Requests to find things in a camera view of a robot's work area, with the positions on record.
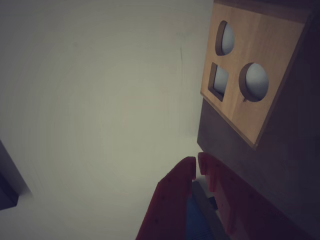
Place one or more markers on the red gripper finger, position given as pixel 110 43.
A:
pixel 170 200
pixel 240 207

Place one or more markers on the wooden shape sorter box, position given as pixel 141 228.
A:
pixel 262 50

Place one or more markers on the grey bar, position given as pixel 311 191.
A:
pixel 202 195

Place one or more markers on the blue ridged object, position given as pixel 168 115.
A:
pixel 197 225

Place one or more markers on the dark vertical post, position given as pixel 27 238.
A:
pixel 7 190

